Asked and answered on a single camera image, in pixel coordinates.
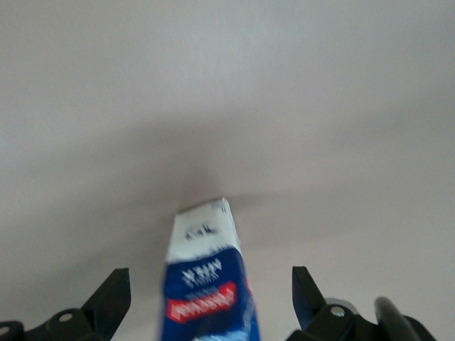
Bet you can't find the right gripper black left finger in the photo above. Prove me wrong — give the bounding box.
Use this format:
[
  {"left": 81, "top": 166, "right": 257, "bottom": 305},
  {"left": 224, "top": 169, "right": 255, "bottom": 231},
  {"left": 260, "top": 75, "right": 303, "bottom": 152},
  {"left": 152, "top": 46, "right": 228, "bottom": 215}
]
[{"left": 21, "top": 267, "right": 132, "bottom": 341}]

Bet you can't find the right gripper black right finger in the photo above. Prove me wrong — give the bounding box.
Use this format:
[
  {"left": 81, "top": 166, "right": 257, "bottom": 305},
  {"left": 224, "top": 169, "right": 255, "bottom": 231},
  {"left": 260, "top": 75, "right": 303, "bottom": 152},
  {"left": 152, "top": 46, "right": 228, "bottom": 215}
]
[{"left": 287, "top": 266, "right": 439, "bottom": 341}]

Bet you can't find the blue white milk carton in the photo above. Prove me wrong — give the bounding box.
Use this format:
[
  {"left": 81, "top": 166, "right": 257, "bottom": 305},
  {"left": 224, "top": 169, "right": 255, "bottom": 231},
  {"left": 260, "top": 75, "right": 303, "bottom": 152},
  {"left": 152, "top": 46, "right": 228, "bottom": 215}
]
[{"left": 161, "top": 197, "right": 262, "bottom": 341}]

